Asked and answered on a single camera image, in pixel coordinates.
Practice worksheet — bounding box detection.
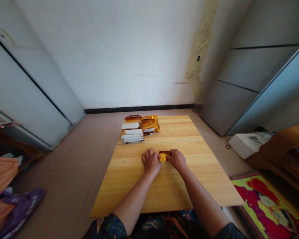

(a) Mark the person's right hand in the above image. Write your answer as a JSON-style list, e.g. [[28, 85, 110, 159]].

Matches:
[[161, 148, 189, 173]]

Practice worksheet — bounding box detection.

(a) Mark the person's body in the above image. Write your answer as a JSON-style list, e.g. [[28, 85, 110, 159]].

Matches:
[[82, 209, 251, 239]]

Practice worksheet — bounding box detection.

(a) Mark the wooden chair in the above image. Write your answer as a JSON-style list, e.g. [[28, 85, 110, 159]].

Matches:
[[246, 123, 299, 199]]

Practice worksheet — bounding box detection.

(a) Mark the gold foil paper sheet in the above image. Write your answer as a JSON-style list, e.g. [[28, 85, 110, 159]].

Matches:
[[157, 150, 171, 162]]

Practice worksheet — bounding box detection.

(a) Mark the person's left hand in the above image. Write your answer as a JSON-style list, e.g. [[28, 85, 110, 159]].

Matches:
[[141, 148, 163, 176]]

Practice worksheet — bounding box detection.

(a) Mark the orange plastic bag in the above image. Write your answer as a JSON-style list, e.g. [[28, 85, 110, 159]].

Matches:
[[0, 156, 23, 239]]

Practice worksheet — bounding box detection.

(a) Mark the grey refrigerator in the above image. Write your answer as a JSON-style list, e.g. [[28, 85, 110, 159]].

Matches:
[[199, 0, 299, 137]]

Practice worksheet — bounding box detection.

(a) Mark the white cabinet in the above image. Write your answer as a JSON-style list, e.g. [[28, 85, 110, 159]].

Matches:
[[0, 0, 87, 152]]

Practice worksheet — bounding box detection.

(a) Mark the purple plastic bag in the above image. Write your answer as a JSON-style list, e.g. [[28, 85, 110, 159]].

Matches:
[[0, 188, 47, 239]]

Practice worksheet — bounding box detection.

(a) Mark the colourful red yellow mat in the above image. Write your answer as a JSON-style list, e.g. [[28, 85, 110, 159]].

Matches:
[[230, 171, 299, 239]]

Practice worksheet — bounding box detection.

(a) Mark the white plastic box appliance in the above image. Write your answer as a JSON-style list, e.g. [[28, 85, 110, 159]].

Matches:
[[228, 133, 273, 160]]

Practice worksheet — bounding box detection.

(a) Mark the pile of gold white folded papers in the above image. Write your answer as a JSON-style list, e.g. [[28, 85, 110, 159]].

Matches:
[[120, 114, 161, 145]]

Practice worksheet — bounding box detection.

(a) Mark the dark wooden low shelf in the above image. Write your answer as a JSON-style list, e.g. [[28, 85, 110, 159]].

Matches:
[[0, 119, 47, 174]]

